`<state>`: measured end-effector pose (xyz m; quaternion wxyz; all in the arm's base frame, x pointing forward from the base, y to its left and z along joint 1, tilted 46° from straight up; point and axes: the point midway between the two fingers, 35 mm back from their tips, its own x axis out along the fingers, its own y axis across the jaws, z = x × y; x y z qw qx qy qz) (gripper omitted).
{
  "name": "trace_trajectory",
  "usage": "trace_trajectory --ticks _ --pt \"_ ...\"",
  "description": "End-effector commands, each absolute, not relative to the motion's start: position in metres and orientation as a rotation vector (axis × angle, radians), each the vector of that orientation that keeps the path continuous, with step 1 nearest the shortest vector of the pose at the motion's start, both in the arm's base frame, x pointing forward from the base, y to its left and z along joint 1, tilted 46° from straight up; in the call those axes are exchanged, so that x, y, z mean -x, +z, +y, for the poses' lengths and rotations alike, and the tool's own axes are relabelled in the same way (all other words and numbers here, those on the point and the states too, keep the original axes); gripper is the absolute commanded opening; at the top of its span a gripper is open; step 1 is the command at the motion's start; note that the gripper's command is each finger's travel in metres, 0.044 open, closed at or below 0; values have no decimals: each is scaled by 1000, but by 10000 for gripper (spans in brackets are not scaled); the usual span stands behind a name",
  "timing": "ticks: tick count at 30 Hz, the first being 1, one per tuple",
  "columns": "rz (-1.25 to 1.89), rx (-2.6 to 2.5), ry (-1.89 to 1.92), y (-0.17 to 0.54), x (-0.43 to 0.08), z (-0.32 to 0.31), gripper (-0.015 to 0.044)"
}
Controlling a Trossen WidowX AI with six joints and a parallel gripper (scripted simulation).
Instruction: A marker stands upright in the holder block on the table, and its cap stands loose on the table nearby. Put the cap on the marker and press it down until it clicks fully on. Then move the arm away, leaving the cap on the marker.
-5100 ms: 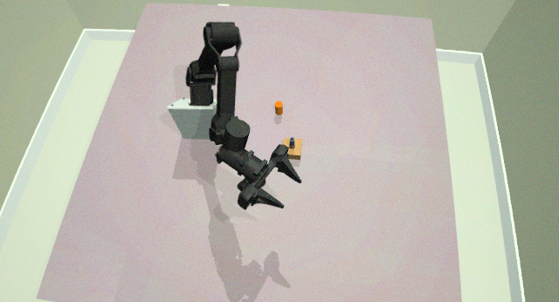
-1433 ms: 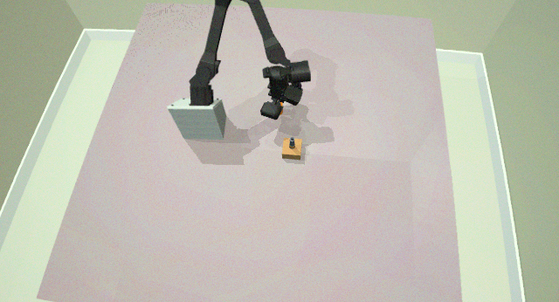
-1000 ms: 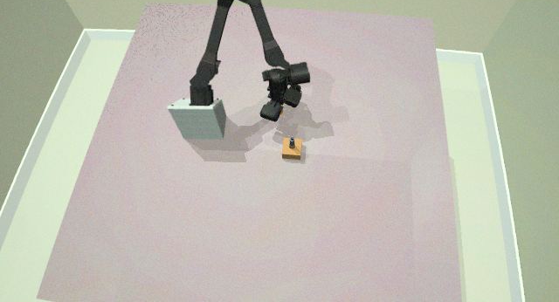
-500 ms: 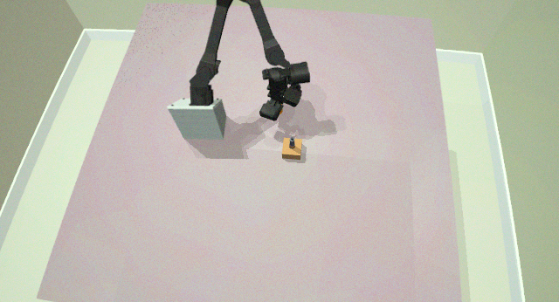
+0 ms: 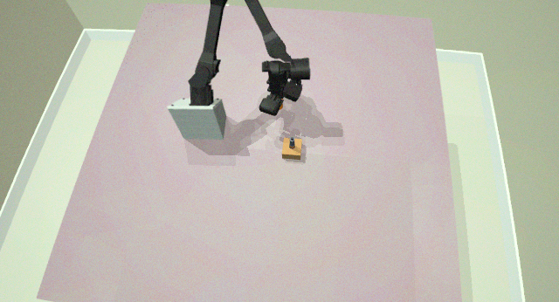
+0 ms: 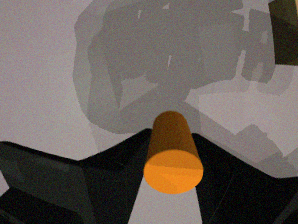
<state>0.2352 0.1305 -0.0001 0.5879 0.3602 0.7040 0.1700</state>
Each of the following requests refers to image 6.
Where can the orange cylinder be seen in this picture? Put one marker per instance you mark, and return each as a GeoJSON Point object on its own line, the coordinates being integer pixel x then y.
{"type": "Point", "coordinates": [173, 165]}

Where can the tan wooden block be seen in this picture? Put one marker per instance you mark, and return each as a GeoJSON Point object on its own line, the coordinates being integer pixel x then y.
{"type": "Point", "coordinates": [284, 21]}

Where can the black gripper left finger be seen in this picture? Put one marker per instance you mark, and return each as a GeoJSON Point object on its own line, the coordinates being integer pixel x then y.
{"type": "Point", "coordinates": [102, 188]}

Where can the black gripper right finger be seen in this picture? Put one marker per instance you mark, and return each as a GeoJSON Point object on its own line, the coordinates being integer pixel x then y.
{"type": "Point", "coordinates": [232, 192]}

